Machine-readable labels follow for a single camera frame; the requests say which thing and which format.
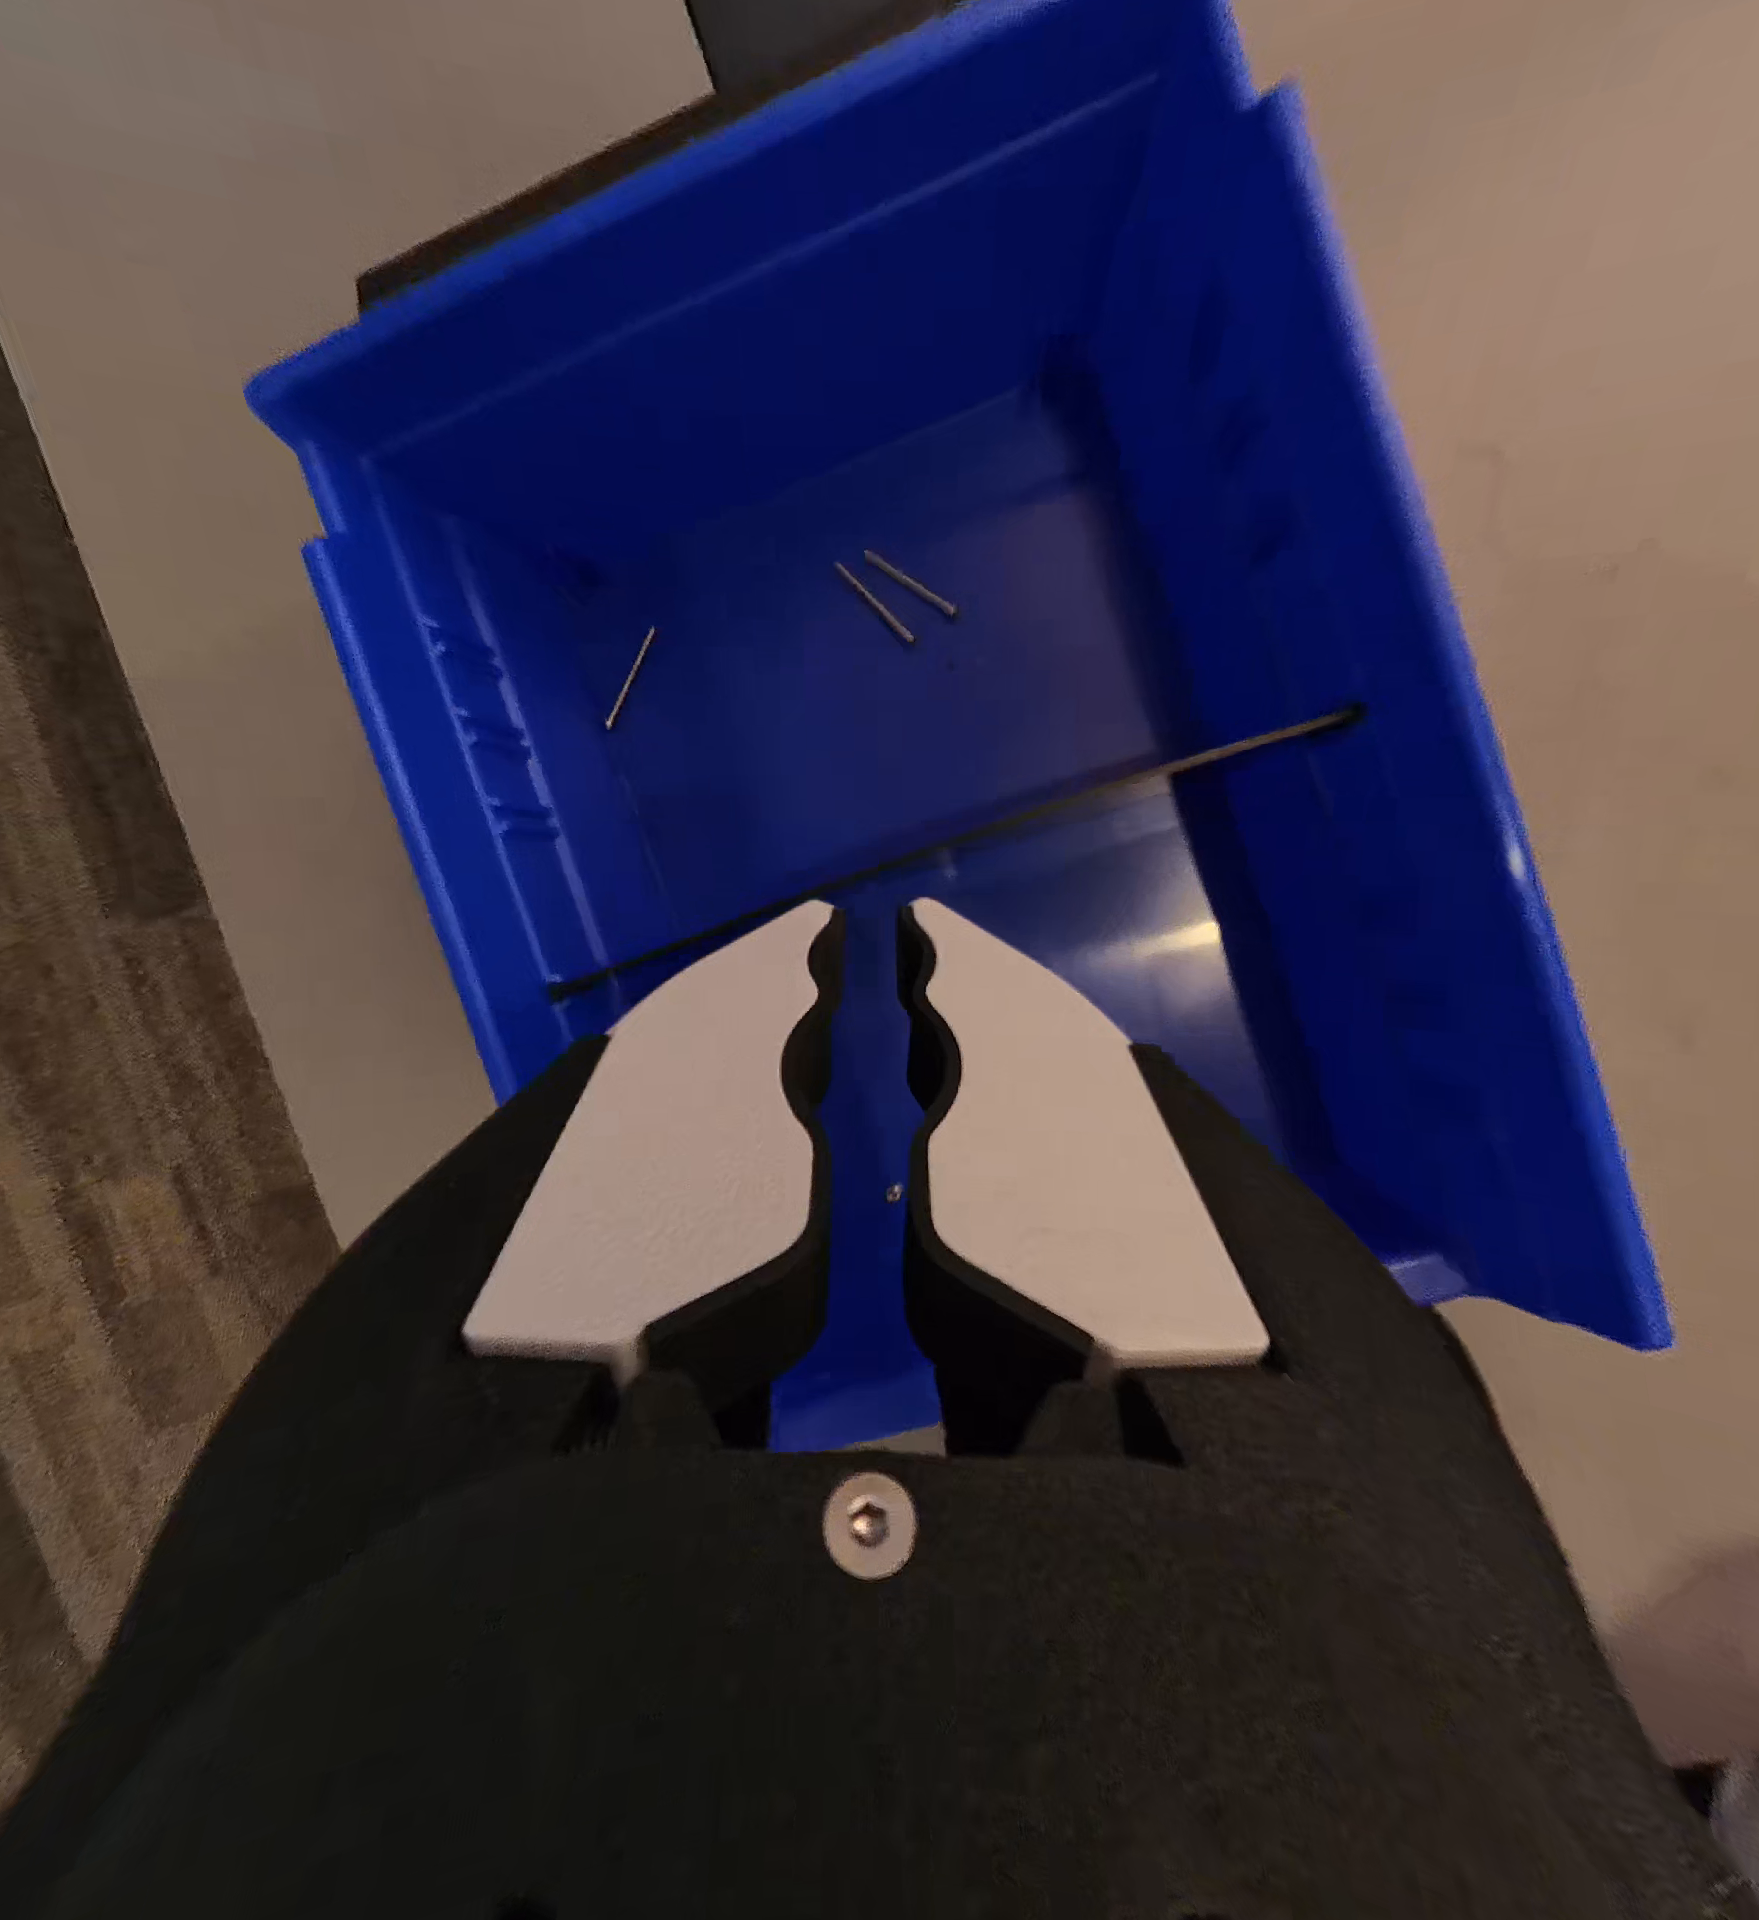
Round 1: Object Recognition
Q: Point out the blue plastic bin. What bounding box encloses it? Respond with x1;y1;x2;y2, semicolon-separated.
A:
244;0;1674;1456

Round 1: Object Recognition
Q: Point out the dark table cable cover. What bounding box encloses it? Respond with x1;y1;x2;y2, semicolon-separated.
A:
357;0;956;312

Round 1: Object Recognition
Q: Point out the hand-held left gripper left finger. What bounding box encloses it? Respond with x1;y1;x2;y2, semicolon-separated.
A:
463;898;849;1448

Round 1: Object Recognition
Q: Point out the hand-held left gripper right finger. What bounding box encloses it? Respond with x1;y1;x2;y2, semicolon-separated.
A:
894;898;1276;1456

